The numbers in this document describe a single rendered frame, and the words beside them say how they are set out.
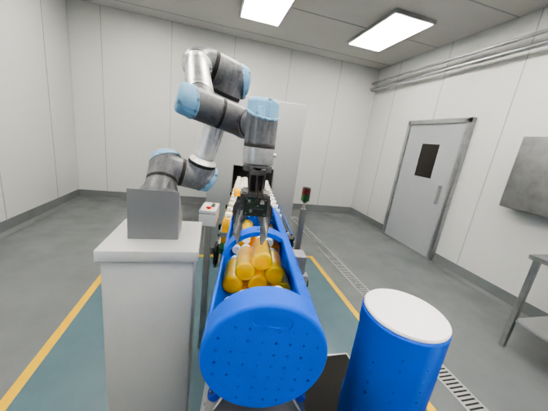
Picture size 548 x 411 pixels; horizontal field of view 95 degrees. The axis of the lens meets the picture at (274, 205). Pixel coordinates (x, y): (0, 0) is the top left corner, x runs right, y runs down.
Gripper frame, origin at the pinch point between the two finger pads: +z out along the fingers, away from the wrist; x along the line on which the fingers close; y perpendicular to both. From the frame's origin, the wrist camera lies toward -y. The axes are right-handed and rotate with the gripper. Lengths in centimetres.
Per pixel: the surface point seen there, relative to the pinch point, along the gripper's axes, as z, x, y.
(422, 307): 26, 66, -10
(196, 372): 129, -24, -73
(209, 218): 24, -23, -84
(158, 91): -89, -184, -475
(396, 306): 26, 55, -9
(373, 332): 31, 44, -2
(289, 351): 17.3, 10.3, 20.1
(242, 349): 17.2, 0.1, 20.1
